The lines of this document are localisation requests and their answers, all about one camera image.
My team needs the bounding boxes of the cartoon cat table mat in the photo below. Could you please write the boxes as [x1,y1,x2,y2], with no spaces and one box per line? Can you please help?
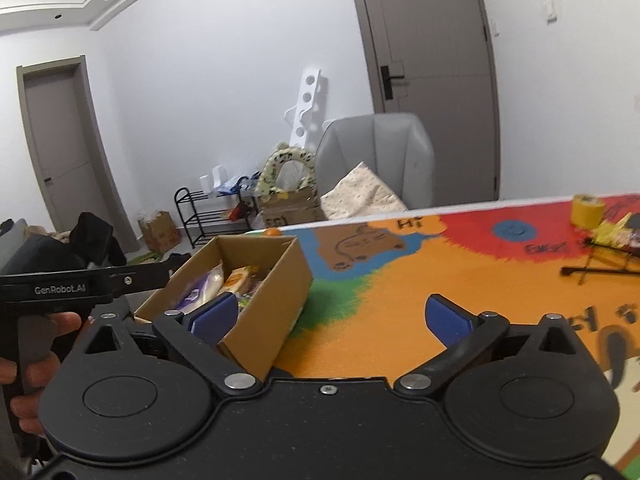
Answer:
[272,192,640,471]

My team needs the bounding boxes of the yellow tape roll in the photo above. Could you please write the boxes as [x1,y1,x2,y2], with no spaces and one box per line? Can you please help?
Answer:
[571,193,605,228]

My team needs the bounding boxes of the black wire rack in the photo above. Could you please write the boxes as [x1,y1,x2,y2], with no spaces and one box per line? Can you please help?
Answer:
[560,237,640,286]

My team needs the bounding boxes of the yellow plastic clip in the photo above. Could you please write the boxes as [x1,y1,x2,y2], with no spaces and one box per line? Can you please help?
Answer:
[592,212,633,246]

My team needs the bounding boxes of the blue and white bags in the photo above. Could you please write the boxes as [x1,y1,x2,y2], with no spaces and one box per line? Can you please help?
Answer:
[200,165,251,198]

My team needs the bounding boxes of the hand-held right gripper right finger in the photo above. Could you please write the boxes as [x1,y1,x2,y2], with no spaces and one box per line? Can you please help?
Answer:
[394,294,586,401]

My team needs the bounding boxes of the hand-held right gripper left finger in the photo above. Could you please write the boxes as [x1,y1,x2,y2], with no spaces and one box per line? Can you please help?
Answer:
[75,291,264,400]

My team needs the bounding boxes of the grey door with black lock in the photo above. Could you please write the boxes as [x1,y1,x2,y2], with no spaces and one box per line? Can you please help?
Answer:
[345,0,501,201]

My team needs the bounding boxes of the cream dotted cushion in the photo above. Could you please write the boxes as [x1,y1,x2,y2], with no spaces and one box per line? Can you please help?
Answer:
[320,162,408,221]

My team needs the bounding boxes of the beige cookie packet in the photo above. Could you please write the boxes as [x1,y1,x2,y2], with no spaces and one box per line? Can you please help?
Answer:
[222,266,261,293]

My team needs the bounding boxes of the black shoe rack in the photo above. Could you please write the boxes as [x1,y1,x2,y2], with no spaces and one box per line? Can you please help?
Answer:
[174,177,258,250]

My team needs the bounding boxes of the taped cardboard box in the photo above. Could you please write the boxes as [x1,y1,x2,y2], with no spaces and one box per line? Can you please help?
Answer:
[257,187,326,231]

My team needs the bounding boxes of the purple wafer packet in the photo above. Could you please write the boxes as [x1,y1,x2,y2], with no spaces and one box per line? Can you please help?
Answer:
[172,261,226,317]

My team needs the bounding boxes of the person's left hand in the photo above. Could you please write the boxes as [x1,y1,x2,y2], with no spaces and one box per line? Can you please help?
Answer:
[0,311,84,436]

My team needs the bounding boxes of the grey padded chair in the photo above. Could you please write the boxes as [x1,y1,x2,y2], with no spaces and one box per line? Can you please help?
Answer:
[315,112,436,221]

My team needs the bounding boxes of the white rack with round holes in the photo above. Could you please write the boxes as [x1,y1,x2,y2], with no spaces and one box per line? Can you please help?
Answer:
[284,64,328,153]

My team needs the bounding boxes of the panda print neck pillow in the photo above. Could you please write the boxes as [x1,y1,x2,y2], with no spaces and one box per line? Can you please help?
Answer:
[256,142,317,198]

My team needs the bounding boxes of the grey door with small handle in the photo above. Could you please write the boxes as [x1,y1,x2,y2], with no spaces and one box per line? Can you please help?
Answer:
[16,56,141,256]

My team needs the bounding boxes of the brown cardboard box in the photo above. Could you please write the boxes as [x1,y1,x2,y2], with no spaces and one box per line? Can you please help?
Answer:
[134,235,313,382]

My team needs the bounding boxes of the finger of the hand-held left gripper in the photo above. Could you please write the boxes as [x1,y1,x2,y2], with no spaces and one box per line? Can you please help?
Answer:
[102,252,193,301]

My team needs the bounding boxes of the black door lock handle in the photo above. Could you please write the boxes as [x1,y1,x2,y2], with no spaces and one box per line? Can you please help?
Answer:
[380,62,406,101]

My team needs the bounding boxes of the grey sofa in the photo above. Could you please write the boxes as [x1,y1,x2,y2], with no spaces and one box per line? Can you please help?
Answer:
[0,219,28,266]

